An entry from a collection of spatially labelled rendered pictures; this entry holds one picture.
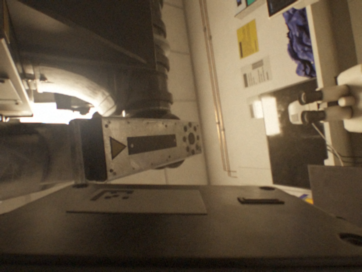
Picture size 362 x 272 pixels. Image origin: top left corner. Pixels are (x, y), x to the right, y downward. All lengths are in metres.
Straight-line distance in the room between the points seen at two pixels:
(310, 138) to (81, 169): 1.36
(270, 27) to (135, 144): 1.81
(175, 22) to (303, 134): 1.98
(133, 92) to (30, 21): 0.21
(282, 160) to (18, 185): 1.50
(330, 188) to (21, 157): 1.07
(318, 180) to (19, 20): 1.11
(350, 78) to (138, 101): 0.61
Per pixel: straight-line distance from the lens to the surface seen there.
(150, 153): 0.29
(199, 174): 2.42
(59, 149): 0.27
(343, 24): 1.75
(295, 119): 1.00
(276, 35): 1.93
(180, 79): 2.42
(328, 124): 1.31
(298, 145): 1.50
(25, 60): 0.35
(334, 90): 0.73
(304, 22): 1.48
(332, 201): 1.11
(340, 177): 1.07
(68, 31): 0.29
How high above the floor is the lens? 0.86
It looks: 55 degrees up
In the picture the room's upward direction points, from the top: 99 degrees counter-clockwise
